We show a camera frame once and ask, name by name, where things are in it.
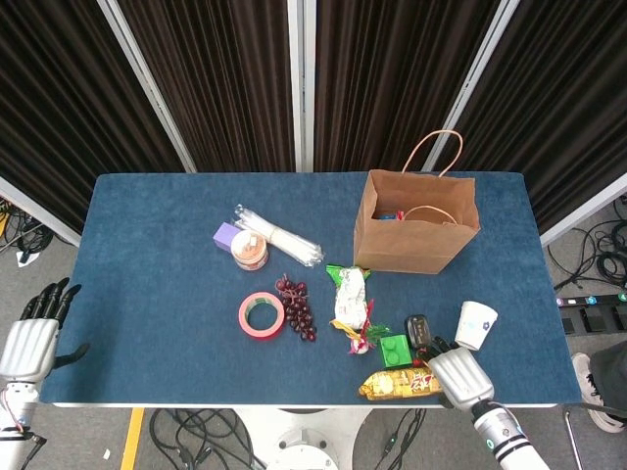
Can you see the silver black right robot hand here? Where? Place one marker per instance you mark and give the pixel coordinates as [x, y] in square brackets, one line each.
[460, 377]

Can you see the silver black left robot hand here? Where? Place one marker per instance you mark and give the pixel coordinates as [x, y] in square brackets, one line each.
[29, 347]

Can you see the white paper cup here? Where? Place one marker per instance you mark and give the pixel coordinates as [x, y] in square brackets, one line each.
[472, 325]

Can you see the black bottle red cap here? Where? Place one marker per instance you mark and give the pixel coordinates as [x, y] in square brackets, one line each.
[417, 330]

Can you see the gold biscuit package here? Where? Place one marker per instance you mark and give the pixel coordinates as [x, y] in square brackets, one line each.
[392, 384]

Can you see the white green snack packet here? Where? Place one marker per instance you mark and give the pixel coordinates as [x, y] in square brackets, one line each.
[350, 298]

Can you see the blue cookie bag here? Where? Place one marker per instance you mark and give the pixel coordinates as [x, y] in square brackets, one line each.
[384, 215]

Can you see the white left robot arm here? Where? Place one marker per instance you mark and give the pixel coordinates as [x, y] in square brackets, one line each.
[14, 421]

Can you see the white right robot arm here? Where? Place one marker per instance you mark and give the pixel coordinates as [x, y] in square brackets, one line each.
[504, 436]

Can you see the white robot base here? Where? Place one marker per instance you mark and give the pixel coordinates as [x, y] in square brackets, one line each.
[303, 440]

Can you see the green toy building brick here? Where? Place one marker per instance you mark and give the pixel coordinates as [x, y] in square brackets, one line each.
[396, 351]

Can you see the white sneaker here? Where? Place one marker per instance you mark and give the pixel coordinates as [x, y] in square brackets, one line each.
[585, 377]

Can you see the blue table cloth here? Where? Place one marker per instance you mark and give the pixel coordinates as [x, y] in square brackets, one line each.
[147, 294]

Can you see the metal stand leg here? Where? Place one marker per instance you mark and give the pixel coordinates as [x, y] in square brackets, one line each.
[574, 440]

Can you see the yellow floor tape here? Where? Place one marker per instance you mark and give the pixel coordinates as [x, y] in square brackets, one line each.
[132, 436]

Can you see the brown paper carrier bag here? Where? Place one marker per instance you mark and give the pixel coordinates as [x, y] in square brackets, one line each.
[401, 245]

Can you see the dark trouser leg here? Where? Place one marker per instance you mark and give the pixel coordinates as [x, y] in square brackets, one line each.
[610, 372]

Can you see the purple plastic grape bunch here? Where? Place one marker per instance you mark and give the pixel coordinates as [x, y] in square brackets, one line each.
[296, 313]

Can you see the red tape roll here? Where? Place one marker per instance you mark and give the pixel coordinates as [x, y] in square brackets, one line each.
[262, 335]

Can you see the bundle of wrapped straws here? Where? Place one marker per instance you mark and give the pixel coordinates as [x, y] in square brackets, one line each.
[294, 245]

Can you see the purple cube block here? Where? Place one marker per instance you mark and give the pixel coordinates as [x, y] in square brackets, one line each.
[224, 236]

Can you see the dark corrugated partition panel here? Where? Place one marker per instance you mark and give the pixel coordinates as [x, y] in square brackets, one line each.
[382, 73]
[563, 98]
[220, 73]
[59, 98]

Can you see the white partition frame rail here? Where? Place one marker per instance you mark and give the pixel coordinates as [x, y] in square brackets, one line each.
[583, 215]
[39, 212]

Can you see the white partition frame post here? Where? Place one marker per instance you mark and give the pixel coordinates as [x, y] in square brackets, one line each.
[148, 88]
[469, 88]
[301, 88]

